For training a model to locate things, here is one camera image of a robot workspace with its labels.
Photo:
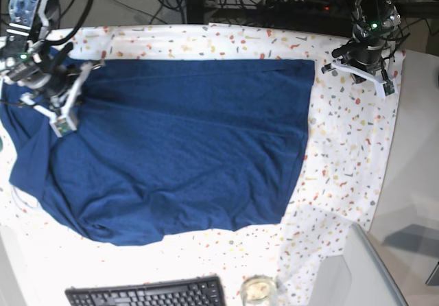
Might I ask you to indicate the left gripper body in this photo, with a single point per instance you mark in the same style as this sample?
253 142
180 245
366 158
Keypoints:
366 58

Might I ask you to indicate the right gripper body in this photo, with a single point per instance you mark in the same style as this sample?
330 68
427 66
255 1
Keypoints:
48 77

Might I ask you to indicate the dark blue t-shirt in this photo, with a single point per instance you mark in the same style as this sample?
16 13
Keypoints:
167 146

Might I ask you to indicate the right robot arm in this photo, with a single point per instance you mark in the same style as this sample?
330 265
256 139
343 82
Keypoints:
31 22

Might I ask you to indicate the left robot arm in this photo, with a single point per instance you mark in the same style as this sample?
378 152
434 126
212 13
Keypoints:
375 36

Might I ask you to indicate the terrazzo patterned tablecloth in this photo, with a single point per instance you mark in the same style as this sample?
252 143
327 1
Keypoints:
350 135

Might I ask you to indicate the black computer keyboard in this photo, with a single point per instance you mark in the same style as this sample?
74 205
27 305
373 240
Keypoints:
200 291

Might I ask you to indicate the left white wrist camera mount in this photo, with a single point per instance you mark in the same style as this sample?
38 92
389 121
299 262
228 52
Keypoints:
384 83

